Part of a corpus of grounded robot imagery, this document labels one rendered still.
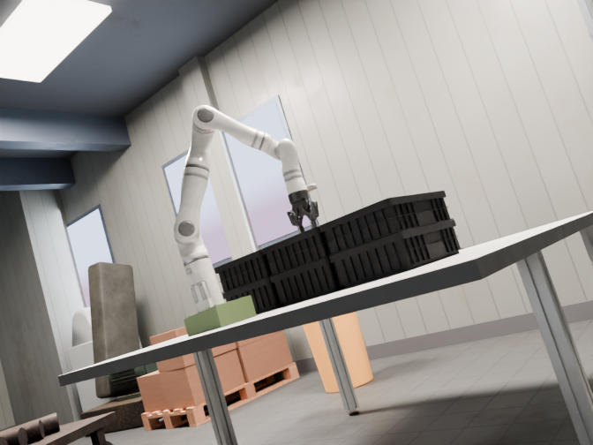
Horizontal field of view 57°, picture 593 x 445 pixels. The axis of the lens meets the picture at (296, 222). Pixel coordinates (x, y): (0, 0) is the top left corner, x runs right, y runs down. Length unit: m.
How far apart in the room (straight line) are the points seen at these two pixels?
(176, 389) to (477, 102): 3.14
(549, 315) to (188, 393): 3.24
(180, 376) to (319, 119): 2.44
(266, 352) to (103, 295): 2.04
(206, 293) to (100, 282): 4.30
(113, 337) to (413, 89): 3.84
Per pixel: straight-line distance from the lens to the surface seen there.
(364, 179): 4.62
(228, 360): 4.64
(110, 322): 6.07
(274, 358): 4.94
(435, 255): 1.84
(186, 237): 1.90
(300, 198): 1.98
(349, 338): 3.86
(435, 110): 4.37
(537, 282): 1.63
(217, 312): 1.79
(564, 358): 1.67
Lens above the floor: 0.74
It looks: 7 degrees up
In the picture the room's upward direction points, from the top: 17 degrees counter-clockwise
